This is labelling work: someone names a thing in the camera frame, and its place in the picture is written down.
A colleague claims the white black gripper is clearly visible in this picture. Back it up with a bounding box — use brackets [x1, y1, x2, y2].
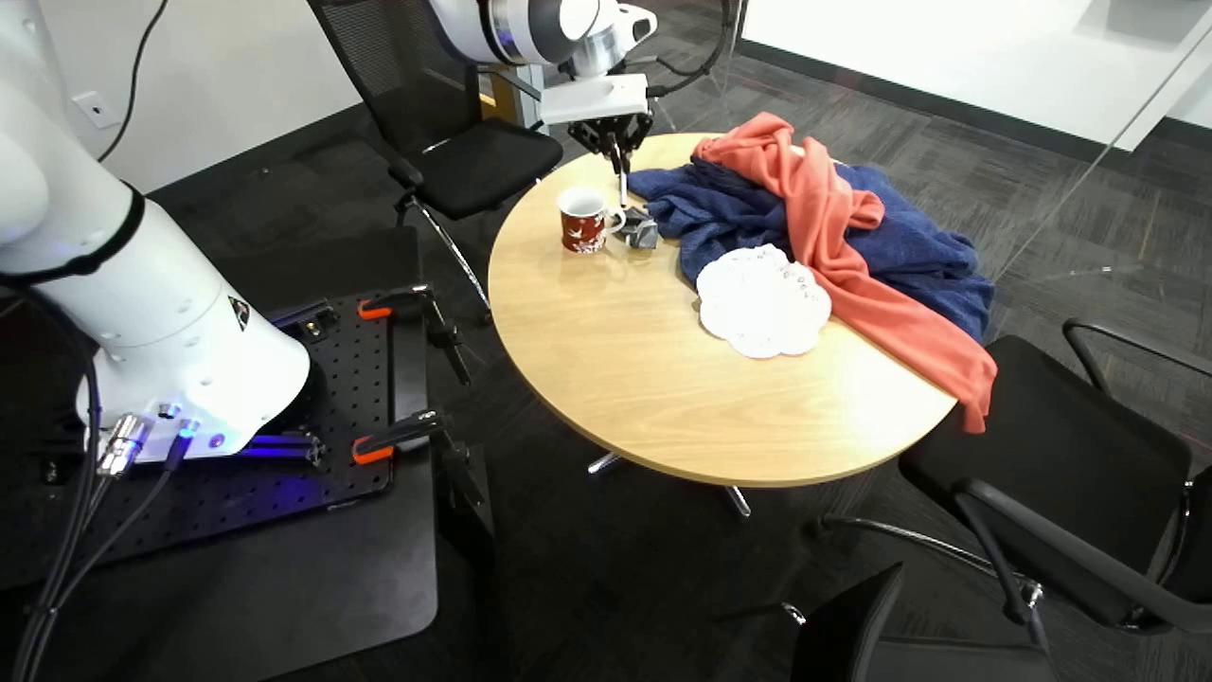
[536, 77, 650, 172]

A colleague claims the red and white mug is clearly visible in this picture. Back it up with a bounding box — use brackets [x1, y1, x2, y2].
[555, 187, 625, 255]

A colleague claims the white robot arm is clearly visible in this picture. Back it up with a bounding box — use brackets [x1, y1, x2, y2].
[0, 0, 309, 463]

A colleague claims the navy blue cloth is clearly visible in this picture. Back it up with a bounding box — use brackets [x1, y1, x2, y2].
[625, 158, 991, 337]

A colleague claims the black office chair right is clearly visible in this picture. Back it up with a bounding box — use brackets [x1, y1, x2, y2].
[308, 0, 567, 225]

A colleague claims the black office chair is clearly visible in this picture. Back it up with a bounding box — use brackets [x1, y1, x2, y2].
[308, 0, 567, 225]
[819, 319, 1212, 649]

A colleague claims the round wooden table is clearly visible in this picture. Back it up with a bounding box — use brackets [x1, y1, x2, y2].
[490, 156, 954, 490]

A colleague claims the white lace doily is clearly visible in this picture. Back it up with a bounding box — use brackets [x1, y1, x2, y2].
[697, 246, 833, 361]

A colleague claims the orange cloth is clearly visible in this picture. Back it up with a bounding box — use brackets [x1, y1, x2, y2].
[692, 112, 1001, 437]

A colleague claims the orange black clamp upper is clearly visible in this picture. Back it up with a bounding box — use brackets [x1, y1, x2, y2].
[357, 283, 430, 322]

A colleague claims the orange black clamp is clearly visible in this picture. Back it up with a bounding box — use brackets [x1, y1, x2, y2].
[357, 283, 430, 322]
[348, 409, 438, 466]

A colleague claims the orange black clamp lower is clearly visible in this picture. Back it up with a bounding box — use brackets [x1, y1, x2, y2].
[348, 409, 438, 466]

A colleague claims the black chair back near table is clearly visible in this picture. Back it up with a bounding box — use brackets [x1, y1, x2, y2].
[793, 566, 906, 682]

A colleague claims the black office chair far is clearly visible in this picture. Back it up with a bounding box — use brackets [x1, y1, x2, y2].
[819, 319, 1212, 649]

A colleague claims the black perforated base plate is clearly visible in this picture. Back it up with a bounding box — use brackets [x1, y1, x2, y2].
[0, 297, 427, 588]

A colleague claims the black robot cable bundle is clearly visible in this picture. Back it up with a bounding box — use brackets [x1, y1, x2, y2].
[5, 364, 193, 682]

